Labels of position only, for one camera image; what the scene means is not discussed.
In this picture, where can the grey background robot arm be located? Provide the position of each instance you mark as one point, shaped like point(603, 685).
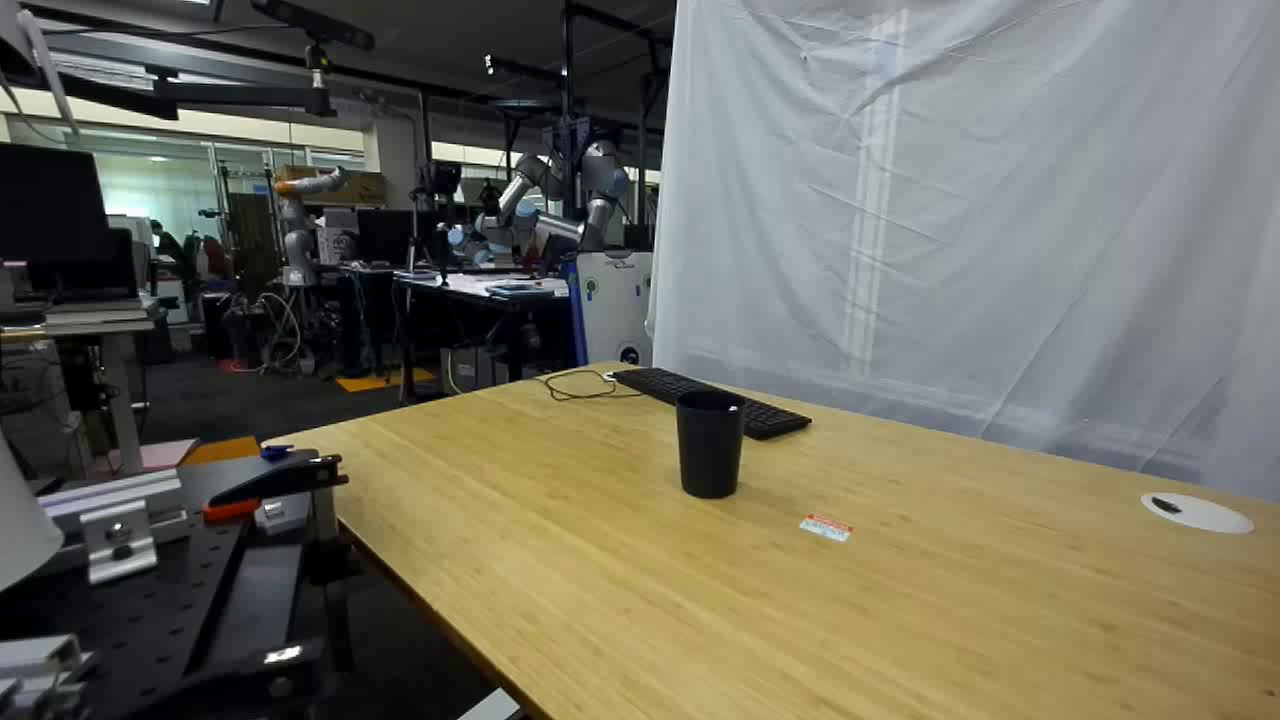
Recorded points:
point(607, 187)
point(512, 200)

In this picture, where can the black cup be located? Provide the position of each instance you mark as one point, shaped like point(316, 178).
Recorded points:
point(711, 446)

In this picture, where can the black computer keyboard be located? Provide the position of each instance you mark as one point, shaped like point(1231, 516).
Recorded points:
point(723, 400)

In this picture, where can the background work desk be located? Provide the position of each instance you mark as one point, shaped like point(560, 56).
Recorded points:
point(483, 284)

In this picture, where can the red and white sticker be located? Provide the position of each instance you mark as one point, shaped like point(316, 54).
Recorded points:
point(827, 531)

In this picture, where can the white translucent curtain sheet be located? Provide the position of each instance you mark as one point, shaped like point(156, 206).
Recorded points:
point(986, 200)

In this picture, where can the white round grommet cover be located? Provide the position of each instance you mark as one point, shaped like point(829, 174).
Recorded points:
point(1203, 513)

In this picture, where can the black computer monitor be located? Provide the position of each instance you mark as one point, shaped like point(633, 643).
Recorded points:
point(52, 220)

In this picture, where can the white robot pedestal cabinet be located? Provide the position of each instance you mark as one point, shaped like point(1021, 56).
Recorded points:
point(613, 305)

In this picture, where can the black mounting rail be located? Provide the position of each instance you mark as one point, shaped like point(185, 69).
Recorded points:
point(254, 607)

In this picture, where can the aluminium extrusion bracket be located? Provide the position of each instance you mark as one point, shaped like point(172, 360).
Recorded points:
point(112, 513)

